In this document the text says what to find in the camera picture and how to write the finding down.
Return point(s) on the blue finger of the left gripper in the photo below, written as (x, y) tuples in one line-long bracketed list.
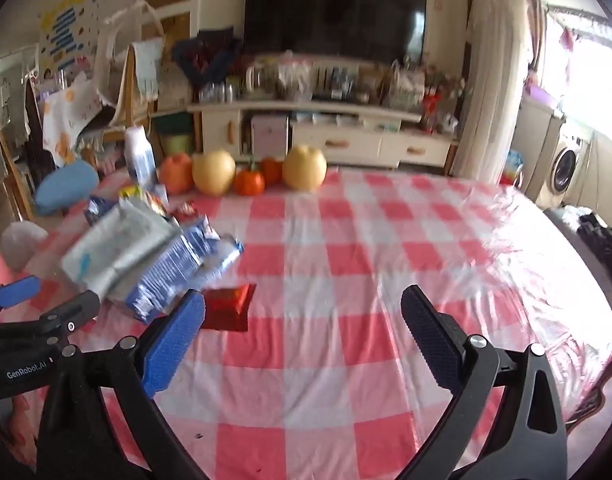
[(18, 291)]

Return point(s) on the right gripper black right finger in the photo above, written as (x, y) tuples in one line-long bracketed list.
[(527, 439)]

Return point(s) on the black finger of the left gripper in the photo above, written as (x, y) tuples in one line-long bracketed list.
[(58, 322)]

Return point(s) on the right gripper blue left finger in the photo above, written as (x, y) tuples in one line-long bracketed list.
[(76, 437)]

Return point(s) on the dark blue milk carton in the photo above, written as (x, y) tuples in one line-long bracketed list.
[(193, 259)]

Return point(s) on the yellow green snack bag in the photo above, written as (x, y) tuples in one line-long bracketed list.
[(143, 197)]

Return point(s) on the red foil wrapper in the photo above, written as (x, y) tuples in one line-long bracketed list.
[(227, 308)]

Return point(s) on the white cushioned stool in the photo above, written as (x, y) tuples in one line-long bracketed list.
[(19, 242)]

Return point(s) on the blue cushioned stool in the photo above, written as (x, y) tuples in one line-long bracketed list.
[(65, 187)]

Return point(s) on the white plastic milk bottle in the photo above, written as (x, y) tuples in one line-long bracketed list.
[(139, 157)]

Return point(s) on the red apple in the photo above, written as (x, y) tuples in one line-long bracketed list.
[(175, 173)]

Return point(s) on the red white checkered tablecloth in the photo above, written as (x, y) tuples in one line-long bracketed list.
[(327, 382)]

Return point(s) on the green waste bin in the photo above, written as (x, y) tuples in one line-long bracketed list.
[(177, 143)]

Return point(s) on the yellow pear left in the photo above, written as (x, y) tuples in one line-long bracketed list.
[(213, 172)]

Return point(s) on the yellow pear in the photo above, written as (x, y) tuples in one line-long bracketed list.
[(213, 172), (304, 168)]

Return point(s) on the orange tangerine with leaf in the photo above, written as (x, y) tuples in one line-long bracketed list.
[(249, 181)]

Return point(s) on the white washing machine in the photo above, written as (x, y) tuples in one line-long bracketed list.
[(563, 171)]

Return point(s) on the wooden chair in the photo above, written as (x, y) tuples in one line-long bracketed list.
[(116, 132)]

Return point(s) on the orange tangerine behind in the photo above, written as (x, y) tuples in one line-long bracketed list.
[(272, 171)]

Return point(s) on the pink storage box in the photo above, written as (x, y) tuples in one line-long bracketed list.
[(269, 135)]

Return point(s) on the yellow pear right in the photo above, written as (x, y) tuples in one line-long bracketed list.
[(304, 168)]

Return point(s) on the dark flower bouquet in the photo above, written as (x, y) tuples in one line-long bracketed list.
[(207, 57)]

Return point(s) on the cream tv cabinet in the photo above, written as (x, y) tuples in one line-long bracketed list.
[(351, 135)]

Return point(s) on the white standing air conditioner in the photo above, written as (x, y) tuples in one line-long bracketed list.
[(498, 33)]

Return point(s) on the black flat television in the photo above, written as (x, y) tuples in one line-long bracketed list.
[(381, 31)]

